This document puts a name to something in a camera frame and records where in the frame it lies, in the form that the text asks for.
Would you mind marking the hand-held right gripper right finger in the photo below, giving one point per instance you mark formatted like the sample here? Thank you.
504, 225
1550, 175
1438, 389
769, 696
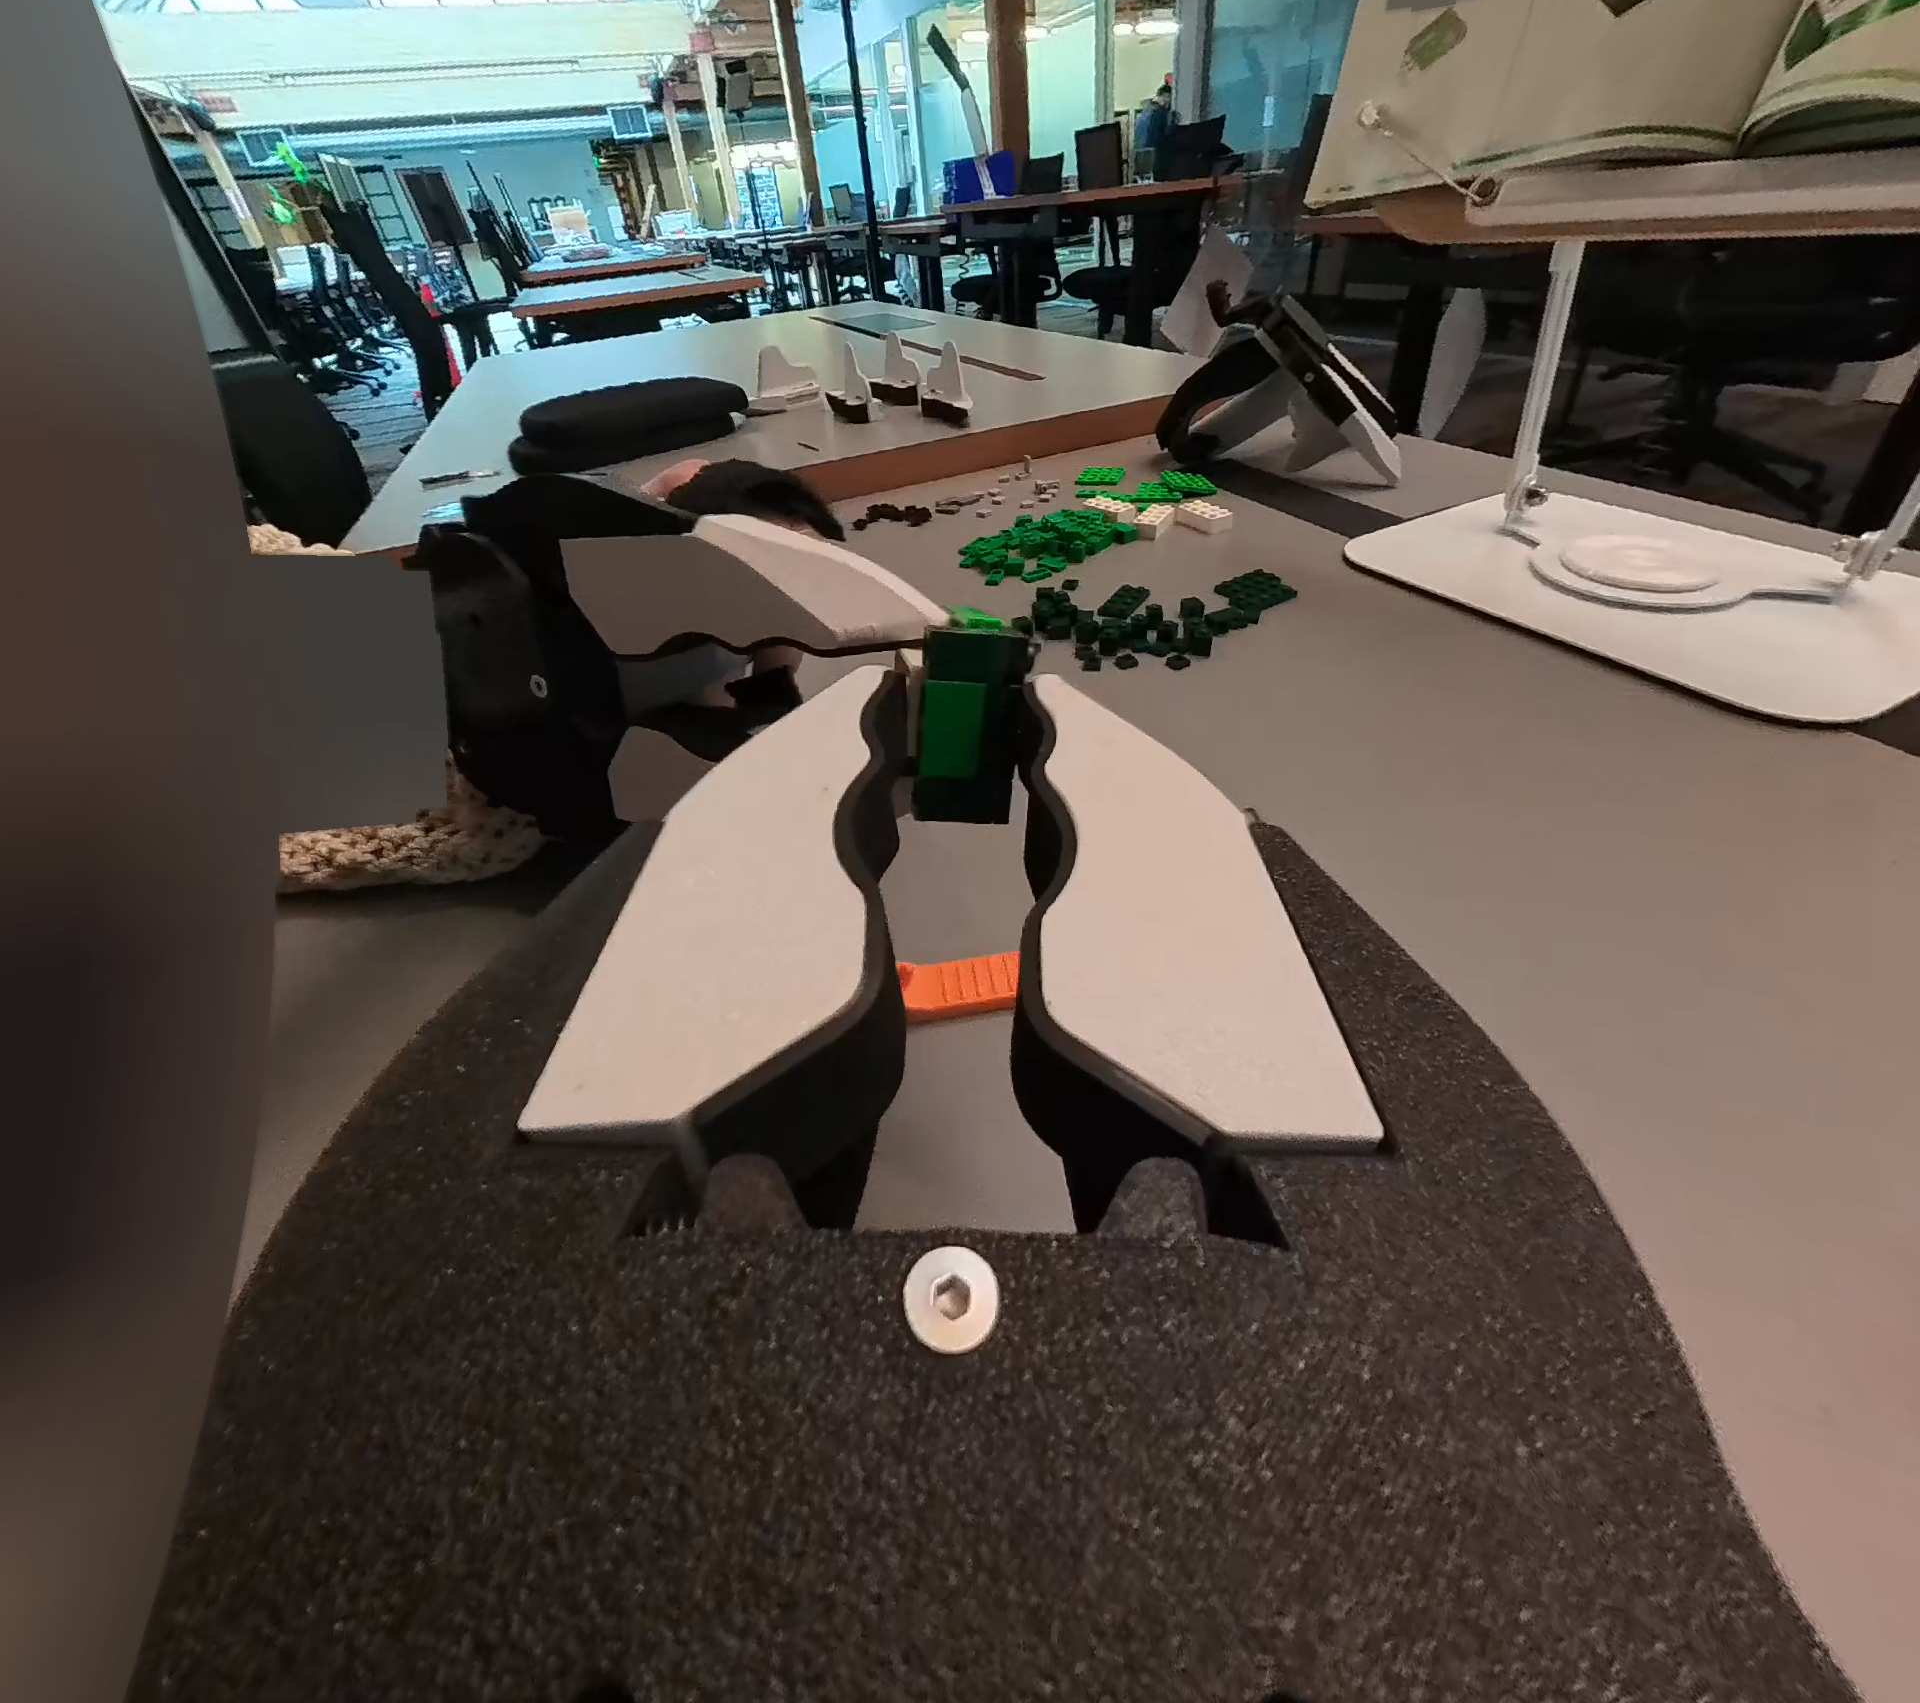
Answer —
1186, 970

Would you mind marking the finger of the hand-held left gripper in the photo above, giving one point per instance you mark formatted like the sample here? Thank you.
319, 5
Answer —
660, 766
780, 587

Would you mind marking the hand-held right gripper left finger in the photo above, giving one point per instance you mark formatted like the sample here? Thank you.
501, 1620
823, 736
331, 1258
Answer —
721, 954

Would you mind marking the green lego assembly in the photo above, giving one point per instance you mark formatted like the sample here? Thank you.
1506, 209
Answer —
960, 721

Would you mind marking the pile of dark brown lego pieces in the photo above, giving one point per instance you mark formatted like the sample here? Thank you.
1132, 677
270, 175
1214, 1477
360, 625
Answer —
892, 516

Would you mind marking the scattered small grey lego pieces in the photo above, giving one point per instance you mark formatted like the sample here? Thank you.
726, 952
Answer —
991, 496

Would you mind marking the pile of bright green lego pieces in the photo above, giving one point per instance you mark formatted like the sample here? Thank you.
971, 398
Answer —
1050, 541

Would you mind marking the pile of dark green lego pieces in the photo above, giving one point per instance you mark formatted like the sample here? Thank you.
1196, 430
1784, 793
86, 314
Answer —
1148, 632

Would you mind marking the person's left hand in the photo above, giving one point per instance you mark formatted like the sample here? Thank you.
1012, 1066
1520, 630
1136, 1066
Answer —
678, 478

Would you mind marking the small metal tool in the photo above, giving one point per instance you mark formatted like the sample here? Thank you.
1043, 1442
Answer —
458, 477

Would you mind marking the orange brick separator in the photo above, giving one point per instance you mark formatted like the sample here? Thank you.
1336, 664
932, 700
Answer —
960, 984

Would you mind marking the grey desk with wooden edge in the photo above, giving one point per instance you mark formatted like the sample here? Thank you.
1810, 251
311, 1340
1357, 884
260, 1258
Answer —
1050, 377

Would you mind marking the idle hand-held gripper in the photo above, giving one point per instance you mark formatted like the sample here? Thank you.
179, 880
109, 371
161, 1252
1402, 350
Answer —
1305, 384

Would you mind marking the white book stand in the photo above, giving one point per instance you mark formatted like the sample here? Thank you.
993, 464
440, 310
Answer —
1650, 639

